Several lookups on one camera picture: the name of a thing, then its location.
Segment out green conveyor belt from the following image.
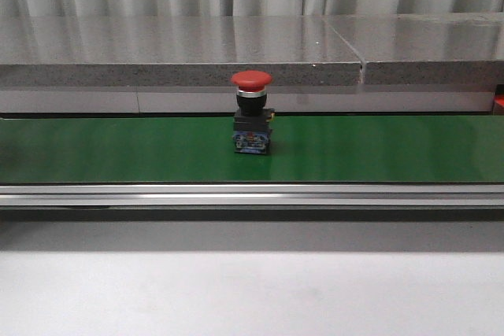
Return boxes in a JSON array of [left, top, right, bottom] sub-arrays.
[[1, 115, 503, 184]]

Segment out grey stone countertop slab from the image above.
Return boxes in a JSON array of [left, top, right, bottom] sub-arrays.
[[1, 17, 361, 90]]

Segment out grey stone slab right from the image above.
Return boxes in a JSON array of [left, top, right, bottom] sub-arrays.
[[324, 13, 503, 90]]

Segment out red object at right edge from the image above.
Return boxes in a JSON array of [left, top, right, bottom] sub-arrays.
[[492, 94, 504, 116]]

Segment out aluminium conveyor side rail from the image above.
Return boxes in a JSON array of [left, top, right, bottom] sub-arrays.
[[1, 183, 503, 209]]

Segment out white cabinet front panel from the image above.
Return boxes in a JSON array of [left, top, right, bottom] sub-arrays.
[[1, 85, 495, 114]]

